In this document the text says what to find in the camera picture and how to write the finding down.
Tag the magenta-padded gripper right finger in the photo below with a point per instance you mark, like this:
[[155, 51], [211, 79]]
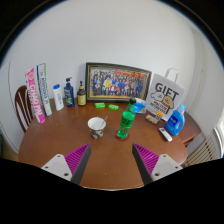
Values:
[[148, 160]]

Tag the white radiator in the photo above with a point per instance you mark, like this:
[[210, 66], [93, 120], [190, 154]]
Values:
[[201, 151]]

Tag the speckled snack bar packet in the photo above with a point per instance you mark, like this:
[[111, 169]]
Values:
[[151, 119]]

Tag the white remote control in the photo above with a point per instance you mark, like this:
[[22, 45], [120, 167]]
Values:
[[165, 134]]

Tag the amber pump bottle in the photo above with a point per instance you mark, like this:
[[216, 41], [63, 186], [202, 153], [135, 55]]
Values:
[[81, 97]]

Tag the blue tissue pack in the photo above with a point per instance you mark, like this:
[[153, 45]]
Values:
[[141, 107]]

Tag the white paper gift bag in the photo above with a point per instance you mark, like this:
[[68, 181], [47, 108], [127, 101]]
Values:
[[166, 93]]

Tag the spoon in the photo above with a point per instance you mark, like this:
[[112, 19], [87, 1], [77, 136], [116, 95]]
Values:
[[104, 120]]

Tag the blue detergent bottle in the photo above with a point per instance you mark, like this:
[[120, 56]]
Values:
[[175, 123]]

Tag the white bottle with blue cap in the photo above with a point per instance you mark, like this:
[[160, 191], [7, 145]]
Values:
[[58, 100]]

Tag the green plastic drink bottle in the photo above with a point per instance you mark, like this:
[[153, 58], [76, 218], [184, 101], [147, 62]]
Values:
[[126, 121]]

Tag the dark blue pump bottle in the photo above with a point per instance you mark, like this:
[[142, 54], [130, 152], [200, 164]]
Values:
[[69, 95]]

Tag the colourful puzzle cube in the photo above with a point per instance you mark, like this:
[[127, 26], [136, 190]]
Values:
[[159, 116]]

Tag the tall green and white box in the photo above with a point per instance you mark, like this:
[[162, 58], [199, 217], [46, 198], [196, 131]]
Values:
[[45, 90]]

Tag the framed group photo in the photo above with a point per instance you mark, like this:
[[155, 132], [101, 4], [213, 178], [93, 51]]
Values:
[[116, 81]]

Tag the wooden chair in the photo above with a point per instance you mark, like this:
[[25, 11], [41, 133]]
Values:
[[22, 106]]

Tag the flat round red coaster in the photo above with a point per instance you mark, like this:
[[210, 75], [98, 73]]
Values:
[[119, 137]]

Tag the tall pink box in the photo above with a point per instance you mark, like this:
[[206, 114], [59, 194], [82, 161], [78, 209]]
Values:
[[35, 96]]

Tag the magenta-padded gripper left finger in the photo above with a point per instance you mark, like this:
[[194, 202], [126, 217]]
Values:
[[75, 160]]

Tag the camouflage paper cup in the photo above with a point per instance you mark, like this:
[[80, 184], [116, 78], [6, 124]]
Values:
[[96, 128]]

